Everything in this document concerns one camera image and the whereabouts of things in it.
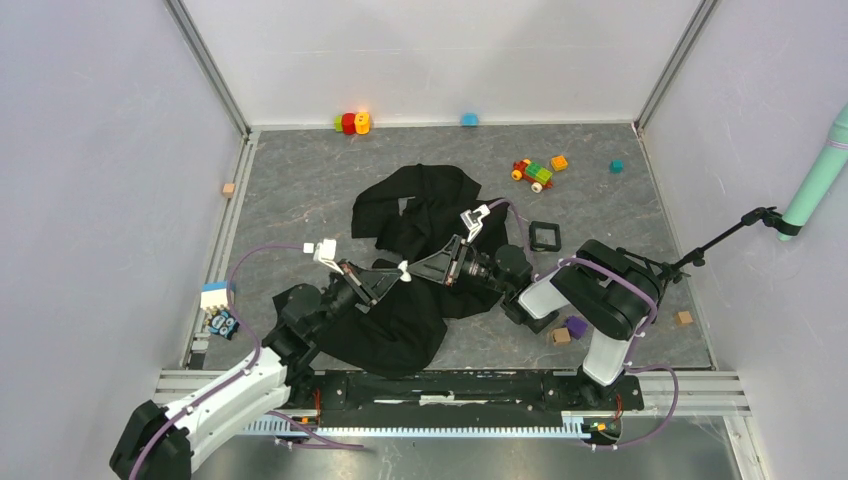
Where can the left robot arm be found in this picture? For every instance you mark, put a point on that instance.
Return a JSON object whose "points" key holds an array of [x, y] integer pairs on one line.
{"points": [[174, 440]]}

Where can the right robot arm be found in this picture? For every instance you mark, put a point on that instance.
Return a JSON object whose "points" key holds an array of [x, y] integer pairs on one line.
{"points": [[617, 292]]}

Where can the orange cube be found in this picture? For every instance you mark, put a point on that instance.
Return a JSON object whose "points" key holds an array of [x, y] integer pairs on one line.
{"points": [[559, 163]]}

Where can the black tripod stand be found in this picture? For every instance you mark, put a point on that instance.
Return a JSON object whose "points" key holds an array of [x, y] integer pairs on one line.
{"points": [[673, 272]]}

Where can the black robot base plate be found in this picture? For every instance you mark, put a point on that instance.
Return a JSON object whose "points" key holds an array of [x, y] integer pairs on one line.
{"points": [[454, 398]]}

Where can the brown wooden cube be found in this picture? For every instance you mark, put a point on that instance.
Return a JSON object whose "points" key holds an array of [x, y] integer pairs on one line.
{"points": [[561, 336]]}

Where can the tan cube by wall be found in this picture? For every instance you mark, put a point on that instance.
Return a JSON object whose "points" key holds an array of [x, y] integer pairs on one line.
{"points": [[684, 318]]}

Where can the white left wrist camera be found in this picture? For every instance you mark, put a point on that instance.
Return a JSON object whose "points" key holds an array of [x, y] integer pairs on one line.
{"points": [[323, 253]]}

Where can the blue round block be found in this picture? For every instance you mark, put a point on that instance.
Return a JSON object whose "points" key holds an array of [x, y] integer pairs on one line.
{"points": [[469, 120]]}

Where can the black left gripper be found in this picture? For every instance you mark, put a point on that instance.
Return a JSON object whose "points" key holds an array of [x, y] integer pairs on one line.
{"points": [[370, 284]]}

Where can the mint green tube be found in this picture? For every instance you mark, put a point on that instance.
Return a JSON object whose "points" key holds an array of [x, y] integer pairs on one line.
{"points": [[822, 174]]}

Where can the blue monster card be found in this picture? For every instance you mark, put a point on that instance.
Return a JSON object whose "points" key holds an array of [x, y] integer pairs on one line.
{"points": [[221, 323]]}

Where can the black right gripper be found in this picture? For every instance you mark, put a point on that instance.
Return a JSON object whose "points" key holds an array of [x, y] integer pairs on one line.
{"points": [[445, 265]]}

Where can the teal cube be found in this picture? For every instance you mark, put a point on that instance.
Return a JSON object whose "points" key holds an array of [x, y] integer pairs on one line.
{"points": [[616, 166]]}

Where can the red yellow green toy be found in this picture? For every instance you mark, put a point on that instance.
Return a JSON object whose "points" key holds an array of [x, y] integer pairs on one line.
{"points": [[351, 123]]}

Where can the colourful toy brick car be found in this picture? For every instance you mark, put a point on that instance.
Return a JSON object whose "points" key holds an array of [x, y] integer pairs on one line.
{"points": [[538, 176]]}

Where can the purple cube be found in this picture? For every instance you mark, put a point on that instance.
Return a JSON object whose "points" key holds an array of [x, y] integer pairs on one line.
{"points": [[576, 326]]}

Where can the blue white block toy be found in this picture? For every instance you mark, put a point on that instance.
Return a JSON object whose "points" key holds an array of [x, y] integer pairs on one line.
{"points": [[214, 297]]}

